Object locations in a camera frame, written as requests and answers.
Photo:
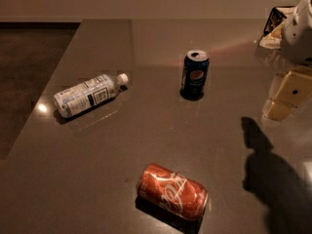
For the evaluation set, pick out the clear plastic water bottle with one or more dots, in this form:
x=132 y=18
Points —
x=86 y=95

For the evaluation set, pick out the blue pepsi can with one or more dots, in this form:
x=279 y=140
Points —
x=194 y=75

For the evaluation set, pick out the red coke can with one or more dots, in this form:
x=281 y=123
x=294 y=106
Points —
x=172 y=192

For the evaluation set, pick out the black wire napkin holder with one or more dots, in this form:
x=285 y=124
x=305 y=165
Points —
x=272 y=32

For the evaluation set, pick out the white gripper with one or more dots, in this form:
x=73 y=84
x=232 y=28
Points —
x=298 y=38

